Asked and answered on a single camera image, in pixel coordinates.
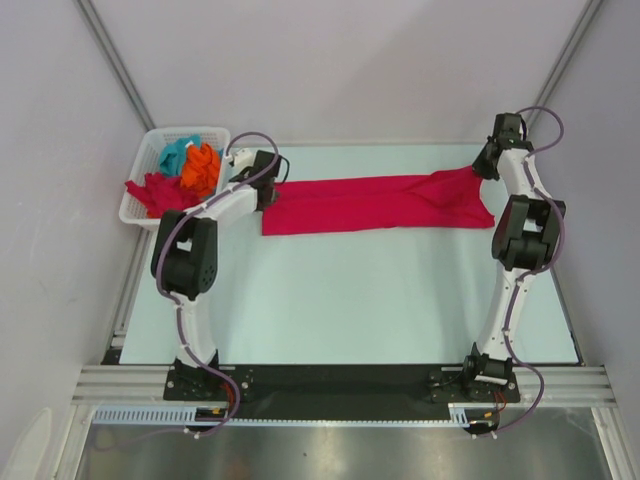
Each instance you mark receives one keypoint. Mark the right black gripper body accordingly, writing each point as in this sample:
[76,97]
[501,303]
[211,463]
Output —
[485,167]

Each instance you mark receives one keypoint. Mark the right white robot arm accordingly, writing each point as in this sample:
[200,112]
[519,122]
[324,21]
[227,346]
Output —
[527,242]

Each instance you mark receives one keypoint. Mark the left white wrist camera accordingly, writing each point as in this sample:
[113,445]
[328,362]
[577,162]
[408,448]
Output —
[240,159]

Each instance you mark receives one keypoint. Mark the teal t shirt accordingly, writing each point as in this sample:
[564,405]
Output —
[173,156]

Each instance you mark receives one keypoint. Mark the white plastic laundry basket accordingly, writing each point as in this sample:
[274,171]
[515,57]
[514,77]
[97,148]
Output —
[146,161]

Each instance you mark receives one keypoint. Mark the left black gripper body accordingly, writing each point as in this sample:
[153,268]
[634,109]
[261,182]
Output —
[266,205]

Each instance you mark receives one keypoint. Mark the orange t shirt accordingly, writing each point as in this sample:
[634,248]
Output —
[201,171]

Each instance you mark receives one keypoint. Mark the right aluminium frame post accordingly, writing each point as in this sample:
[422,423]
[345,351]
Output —
[578,33]

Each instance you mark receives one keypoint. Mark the left aluminium frame post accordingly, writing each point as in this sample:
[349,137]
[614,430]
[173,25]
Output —
[115,62]

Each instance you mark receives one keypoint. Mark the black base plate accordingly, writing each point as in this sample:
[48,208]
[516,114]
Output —
[349,393]

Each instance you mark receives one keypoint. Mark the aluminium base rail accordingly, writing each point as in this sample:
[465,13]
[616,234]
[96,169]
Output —
[565,386]

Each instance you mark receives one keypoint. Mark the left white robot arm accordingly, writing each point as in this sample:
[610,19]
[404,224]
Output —
[185,266]

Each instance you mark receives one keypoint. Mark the aluminium frame post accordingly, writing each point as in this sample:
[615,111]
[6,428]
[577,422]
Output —
[578,33]
[115,62]

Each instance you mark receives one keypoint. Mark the red t shirt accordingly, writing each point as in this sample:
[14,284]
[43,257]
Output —
[443,199]
[160,193]

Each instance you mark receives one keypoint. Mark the slotted cable duct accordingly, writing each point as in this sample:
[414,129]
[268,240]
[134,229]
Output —
[194,417]

